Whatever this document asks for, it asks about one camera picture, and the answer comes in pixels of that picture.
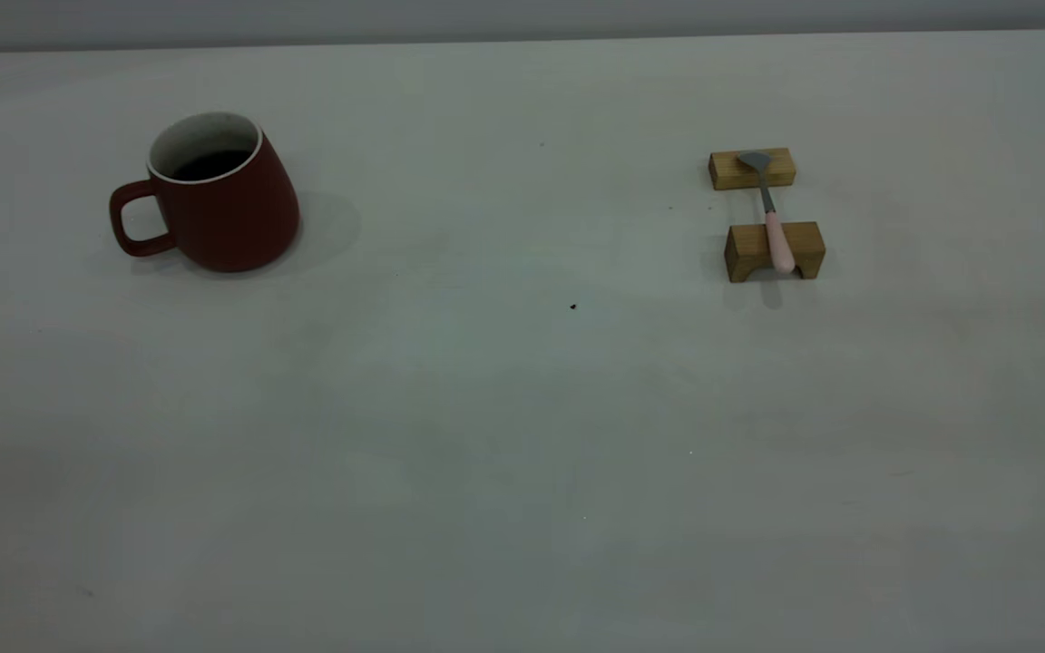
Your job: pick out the red ceramic mug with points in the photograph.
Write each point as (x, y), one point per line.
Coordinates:
(232, 218)

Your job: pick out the flat wooden block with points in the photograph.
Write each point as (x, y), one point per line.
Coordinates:
(727, 170)

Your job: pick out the arched wooden block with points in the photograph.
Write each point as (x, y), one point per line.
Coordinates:
(745, 249)

